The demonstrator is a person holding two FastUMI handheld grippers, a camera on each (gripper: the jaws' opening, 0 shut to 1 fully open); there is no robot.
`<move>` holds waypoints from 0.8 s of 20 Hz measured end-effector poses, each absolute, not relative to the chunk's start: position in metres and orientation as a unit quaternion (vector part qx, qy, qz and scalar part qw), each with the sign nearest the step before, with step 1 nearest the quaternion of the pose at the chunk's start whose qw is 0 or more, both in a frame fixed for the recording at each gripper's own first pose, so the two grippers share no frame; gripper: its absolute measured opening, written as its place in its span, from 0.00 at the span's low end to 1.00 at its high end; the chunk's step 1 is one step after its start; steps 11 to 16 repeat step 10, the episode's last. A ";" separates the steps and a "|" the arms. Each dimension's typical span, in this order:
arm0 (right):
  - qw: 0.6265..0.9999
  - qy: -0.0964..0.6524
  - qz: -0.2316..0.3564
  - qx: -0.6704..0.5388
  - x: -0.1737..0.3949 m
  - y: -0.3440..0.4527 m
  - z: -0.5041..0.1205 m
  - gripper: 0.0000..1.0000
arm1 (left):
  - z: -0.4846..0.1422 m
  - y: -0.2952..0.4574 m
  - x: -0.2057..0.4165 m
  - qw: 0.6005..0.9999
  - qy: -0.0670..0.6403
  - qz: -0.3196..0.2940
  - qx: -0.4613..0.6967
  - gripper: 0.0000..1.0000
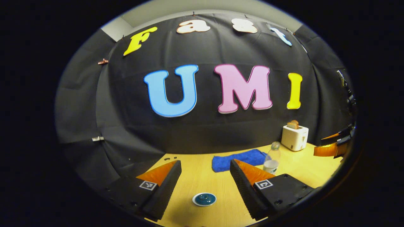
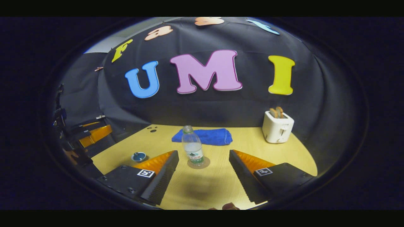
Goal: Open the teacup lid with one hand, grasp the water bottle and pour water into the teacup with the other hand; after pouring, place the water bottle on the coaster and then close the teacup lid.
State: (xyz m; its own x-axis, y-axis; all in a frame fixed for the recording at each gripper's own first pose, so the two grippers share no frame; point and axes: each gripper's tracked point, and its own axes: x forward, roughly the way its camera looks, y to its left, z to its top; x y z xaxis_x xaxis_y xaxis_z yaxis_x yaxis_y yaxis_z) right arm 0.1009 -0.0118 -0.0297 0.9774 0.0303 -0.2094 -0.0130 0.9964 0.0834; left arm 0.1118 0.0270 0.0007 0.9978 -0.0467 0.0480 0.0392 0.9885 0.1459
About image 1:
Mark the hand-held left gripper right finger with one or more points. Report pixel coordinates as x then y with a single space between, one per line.
244 189

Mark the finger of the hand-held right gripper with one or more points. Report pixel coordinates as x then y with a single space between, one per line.
326 150
342 138

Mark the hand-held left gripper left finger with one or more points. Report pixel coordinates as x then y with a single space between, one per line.
167 189

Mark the white teacup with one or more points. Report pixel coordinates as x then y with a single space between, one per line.
195 203

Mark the clear plastic water bottle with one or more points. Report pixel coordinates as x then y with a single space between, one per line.
272 164

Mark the blue towel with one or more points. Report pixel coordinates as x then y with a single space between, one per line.
233 160

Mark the white toaster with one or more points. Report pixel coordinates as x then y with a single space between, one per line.
293 138

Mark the toast bread slice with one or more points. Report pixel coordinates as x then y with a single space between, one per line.
296 122
291 125

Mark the black backdrop cloth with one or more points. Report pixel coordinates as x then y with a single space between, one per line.
205 132

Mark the silver metal cloth clip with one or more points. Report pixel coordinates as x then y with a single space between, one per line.
98 138

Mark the reddish cloth clip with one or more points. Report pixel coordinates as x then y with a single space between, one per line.
103 61

